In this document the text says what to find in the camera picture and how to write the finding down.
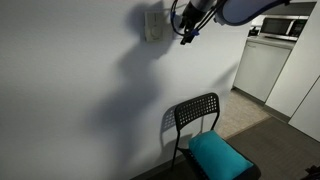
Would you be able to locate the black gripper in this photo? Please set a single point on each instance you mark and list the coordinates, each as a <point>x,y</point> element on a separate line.
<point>190,20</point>

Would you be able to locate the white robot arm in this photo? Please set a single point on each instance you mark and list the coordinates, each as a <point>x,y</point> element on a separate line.
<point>243,11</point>

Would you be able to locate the black countertop appliance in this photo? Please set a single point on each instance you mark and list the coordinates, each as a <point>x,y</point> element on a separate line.
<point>254,32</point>

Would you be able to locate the black perforated metal chair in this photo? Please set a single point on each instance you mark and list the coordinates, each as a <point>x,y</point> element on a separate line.
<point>196,108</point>

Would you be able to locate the white counter cabinet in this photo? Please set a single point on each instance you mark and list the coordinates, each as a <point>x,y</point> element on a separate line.
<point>260,66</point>

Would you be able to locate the silver microwave oven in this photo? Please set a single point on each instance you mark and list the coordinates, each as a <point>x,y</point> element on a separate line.
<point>276,26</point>

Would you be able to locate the teal cushion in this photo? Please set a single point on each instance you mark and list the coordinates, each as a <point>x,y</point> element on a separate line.
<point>216,156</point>

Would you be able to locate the black object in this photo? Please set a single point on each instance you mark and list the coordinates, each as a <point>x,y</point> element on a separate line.
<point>313,173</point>

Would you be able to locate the white double switch plate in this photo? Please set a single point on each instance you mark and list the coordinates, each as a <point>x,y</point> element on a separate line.
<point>153,20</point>

